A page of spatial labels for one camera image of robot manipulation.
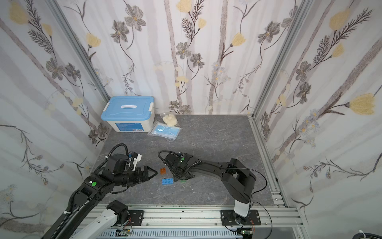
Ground blue long lego brick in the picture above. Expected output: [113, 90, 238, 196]
[162, 178, 174, 185]

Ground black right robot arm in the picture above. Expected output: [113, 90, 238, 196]
[158, 150, 268, 226]

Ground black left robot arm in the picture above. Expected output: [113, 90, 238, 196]
[42, 143, 158, 239]

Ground bagged blue face mask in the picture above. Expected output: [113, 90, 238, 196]
[148, 121, 182, 141]

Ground bagged cream gloves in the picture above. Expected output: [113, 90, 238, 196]
[160, 112, 179, 127]

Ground blue lidded white storage box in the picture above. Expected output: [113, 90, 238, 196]
[101, 96, 155, 132]

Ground white slotted cable duct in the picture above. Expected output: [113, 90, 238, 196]
[96, 228, 243, 239]

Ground right aluminium side rail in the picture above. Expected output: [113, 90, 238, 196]
[248, 116, 290, 208]

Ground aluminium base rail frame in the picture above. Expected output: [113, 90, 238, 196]
[71, 203, 309, 239]

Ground left aluminium corner post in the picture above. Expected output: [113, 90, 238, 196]
[45, 0, 110, 102]

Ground aluminium corner post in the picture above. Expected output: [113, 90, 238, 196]
[45, 0, 110, 102]
[251, 0, 314, 119]

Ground right aluminium corner post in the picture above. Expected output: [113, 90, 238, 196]
[251, 0, 314, 119]

